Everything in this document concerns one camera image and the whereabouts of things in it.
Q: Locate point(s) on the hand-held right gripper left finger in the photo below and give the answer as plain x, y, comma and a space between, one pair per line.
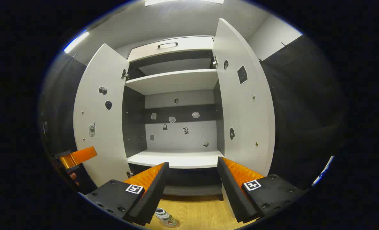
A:
154, 195

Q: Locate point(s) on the metal door hinge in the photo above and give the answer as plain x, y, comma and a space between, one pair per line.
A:
129, 174
215, 60
125, 75

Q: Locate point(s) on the white plastic bottle green label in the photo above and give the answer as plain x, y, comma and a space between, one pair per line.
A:
165, 217

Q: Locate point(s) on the white cabinet door headphone sticker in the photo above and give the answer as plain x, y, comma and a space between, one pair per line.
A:
243, 111

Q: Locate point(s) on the white cabinet shelf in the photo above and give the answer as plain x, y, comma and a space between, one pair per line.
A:
173, 81
176, 66
176, 158

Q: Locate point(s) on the white cabinet door camera sticker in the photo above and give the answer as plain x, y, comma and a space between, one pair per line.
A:
103, 143

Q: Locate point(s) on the ceiling light panel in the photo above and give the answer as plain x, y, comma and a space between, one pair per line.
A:
77, 41
183, 2

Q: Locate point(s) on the brown round coaster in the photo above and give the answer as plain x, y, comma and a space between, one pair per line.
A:
177, 225

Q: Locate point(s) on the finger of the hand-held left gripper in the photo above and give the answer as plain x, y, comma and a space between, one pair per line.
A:
80, 156

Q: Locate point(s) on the black backdrop cloth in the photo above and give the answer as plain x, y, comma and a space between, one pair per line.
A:
304, 111

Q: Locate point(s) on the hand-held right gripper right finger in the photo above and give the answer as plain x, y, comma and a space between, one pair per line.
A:
232, 191

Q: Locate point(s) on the white cabinet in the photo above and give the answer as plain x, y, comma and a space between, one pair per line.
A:
135, 121

